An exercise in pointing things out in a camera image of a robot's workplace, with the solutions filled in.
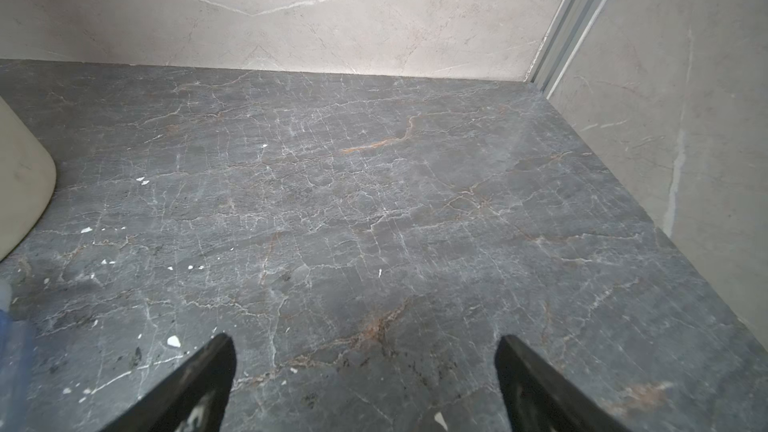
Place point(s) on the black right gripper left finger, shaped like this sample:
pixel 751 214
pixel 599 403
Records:
pixel 192 398

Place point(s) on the cream ribbed waste bin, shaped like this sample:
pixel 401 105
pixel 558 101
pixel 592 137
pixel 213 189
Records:
pixel 27 181

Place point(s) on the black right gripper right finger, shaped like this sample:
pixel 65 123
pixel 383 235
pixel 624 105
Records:
pixel 539 398

